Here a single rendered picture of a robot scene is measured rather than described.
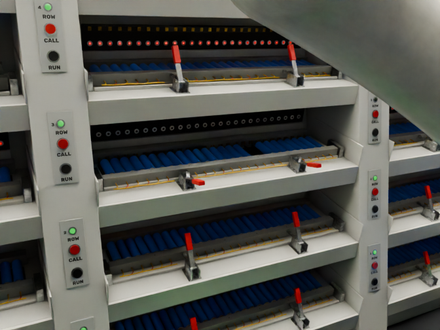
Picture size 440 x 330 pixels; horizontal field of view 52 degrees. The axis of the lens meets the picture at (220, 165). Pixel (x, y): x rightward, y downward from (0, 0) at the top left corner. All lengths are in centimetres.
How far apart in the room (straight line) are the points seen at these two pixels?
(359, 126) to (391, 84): 68
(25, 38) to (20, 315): 47
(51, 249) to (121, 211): 13
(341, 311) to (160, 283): 49
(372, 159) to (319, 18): 79
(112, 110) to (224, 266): 41
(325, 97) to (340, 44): 65
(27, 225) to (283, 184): 52
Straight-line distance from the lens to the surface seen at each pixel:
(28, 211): 85
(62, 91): 81
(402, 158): 122
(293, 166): 103
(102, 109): 83
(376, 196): 117
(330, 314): 121
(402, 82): 42
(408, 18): 40
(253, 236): 105
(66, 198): 83
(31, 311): 91
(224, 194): 93
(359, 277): 120
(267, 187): 97
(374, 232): 119
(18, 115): 81
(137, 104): 84
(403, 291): 136
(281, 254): 105
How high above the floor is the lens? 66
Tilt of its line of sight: 10 degrees down
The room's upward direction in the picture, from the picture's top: 3 degrees counter-clockwise
